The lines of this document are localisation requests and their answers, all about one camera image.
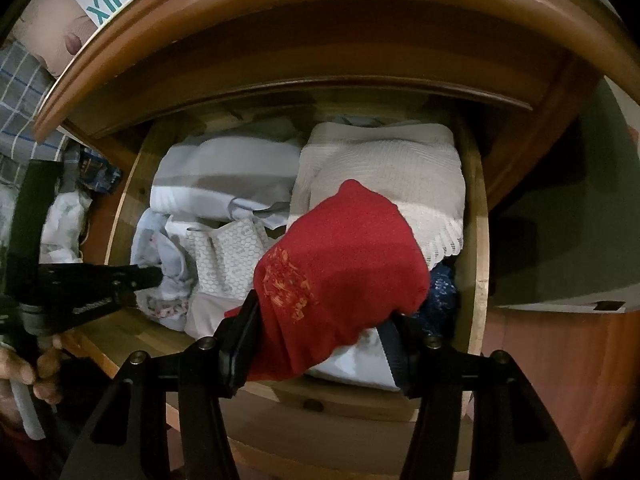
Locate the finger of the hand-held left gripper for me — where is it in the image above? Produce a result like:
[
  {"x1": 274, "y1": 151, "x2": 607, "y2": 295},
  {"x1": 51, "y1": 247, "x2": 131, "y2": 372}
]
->
[
  {"x1": 42, "y1": 265, "x2": 164, "y2": 294},
  {"x1": 47, "y1": 290, "x2": 139, "y2": 334}
]

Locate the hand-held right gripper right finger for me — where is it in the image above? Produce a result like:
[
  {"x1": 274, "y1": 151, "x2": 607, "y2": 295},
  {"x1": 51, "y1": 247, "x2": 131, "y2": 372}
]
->
[{"x1": 377, "y1": 314, "x2": 581, "y2": 480}]

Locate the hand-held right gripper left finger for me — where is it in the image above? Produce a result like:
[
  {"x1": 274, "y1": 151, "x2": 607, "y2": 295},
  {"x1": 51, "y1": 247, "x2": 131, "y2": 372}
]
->
[{"x1": 60, "y1": 290, "x2": 263, "y2": 480}]

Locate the wooden drawer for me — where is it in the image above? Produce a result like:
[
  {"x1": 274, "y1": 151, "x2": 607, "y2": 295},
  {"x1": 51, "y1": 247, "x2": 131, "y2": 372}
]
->
[{"x1": 65, "y1": 107, "x2": 493, "y2": 480}]

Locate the white and grey underwear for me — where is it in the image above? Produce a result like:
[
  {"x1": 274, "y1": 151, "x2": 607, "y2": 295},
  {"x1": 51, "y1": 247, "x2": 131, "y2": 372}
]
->
[{"x1": 150, "y1": 120, "x2": 303, "y2": 231}]

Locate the plain white underwear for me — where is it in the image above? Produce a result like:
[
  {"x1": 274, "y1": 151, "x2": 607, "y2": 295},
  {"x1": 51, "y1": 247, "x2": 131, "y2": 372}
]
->
[{"x1": 305, "y1": 327, "x2": 403, "y2": 392}]

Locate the cream plain underwear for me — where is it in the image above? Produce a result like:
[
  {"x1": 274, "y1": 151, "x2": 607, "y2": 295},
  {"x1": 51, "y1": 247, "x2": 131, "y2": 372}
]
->
[{"x1": 185, "y1": 290, "x2": 251, "y2": 341}]

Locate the navy lace underwear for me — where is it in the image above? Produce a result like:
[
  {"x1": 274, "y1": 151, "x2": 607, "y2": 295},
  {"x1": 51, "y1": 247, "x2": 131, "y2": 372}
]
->
[{"x1": 417, "y1": 262, "x2": 461, "y2": 341}]

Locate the white honeycomb pattern underwear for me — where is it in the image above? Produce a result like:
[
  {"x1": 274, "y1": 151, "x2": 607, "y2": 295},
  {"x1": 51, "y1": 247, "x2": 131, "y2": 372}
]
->
[{"x1": 185, "y1": 217, "x2": 278, "y2": 306}]

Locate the beige lace underwear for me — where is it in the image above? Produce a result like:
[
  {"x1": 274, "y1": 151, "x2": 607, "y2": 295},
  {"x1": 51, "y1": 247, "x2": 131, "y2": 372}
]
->
[{"x1": 287, "y1": 121, "x2": 466, "y2": 267}]

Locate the person's left hand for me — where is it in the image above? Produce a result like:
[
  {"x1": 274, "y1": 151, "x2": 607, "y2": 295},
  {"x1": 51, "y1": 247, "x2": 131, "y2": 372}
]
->
[{"x1": 0, "y1": 336, "x2": 66, "y2": 428}]

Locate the blue snack packet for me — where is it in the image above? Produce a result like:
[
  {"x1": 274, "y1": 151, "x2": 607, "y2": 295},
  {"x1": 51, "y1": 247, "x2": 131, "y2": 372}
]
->
[{"x1": 80, "y1": 147, "x2": 123, "y2": 196}]

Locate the grey plaid cloth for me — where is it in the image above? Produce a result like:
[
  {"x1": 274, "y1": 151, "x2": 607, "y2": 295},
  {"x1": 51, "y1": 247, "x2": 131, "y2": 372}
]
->
[{"x1": 0, "y1": 40, "x2": 76, "y2": 186}]

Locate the brown wooden nightstand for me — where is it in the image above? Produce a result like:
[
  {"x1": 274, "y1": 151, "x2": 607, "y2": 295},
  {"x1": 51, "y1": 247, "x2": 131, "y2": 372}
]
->
[{"x1": 32, "y1": 0, "x2": 621, "y2": 480}]

